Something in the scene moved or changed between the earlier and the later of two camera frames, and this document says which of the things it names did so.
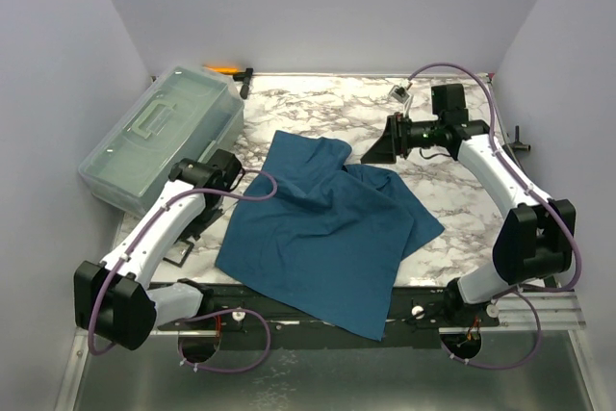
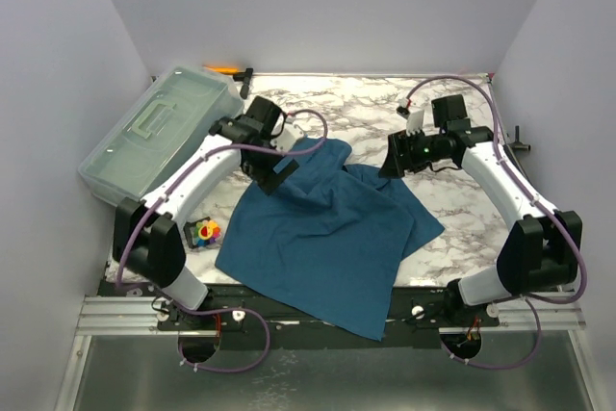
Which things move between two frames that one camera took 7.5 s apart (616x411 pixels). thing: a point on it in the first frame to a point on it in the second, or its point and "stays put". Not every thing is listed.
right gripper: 395,134 to 401,153
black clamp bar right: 517,144 stays put
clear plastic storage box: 195,112 stays put
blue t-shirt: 330,241 stays put
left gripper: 196,231 to 269,182
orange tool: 218,68 stays put
